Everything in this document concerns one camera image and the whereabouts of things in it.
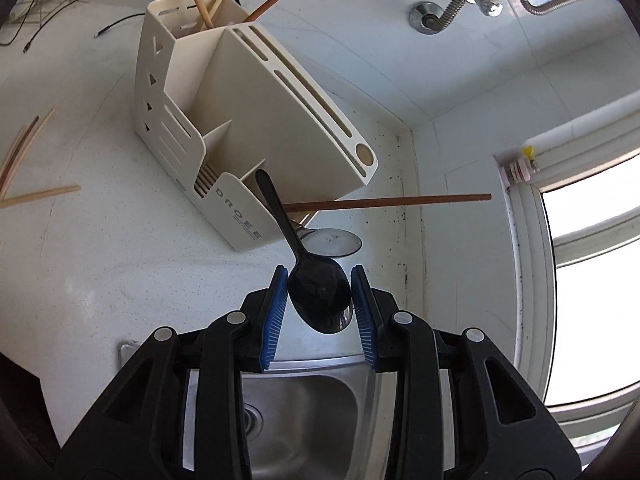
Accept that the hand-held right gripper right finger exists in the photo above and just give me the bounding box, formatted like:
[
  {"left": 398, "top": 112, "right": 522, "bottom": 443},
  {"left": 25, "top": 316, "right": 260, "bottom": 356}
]
[{"left": 350, "top": 265, "right": 585, "bottom": 480}]

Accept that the stainless steel sink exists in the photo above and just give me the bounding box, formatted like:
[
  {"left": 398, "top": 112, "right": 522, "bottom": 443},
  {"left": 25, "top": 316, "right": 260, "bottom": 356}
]
[{"left": 117, "top": 342, "right": 401, "bottom": 480}]

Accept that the chrome pipe flange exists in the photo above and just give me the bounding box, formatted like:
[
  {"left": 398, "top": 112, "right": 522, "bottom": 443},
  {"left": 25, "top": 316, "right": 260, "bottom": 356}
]
[{"left": 410, "top": 2, "right": 441, "bottom": 35}]

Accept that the white window frame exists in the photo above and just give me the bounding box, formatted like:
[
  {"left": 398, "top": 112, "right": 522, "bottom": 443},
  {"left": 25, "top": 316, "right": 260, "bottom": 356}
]
[{"left": 492, "top": 95, "right": 640, "bottom": 426}]

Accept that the small bottle with yellow cap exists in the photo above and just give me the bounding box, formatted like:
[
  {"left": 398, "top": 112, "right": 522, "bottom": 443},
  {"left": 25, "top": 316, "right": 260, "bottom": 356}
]
[{"left": 505, "top": 146, "right": 538, "bottom": 186}]

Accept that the cream plastic utensil holder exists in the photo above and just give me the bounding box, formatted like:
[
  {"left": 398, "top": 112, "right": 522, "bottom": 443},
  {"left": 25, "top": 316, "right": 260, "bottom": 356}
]
[{"left": 132, "top": 0, "right": 379, "bottom": 253}]

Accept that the metal spoon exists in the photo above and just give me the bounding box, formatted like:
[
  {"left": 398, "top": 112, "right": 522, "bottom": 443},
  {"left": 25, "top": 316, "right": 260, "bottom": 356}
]
[{"left": 289, "top": 210, "right": 363, "bottom": 259}]

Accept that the black spoon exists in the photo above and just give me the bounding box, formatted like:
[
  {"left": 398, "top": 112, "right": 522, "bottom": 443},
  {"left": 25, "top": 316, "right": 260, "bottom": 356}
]
[{"left": 254, "top": 169, "right": 352, "bottom": 336}]

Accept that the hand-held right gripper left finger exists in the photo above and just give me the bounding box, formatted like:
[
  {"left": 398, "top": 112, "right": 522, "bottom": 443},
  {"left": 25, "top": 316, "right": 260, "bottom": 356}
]
[{"left": 59, "top": 265, "right": 291, "bottom": 480}]

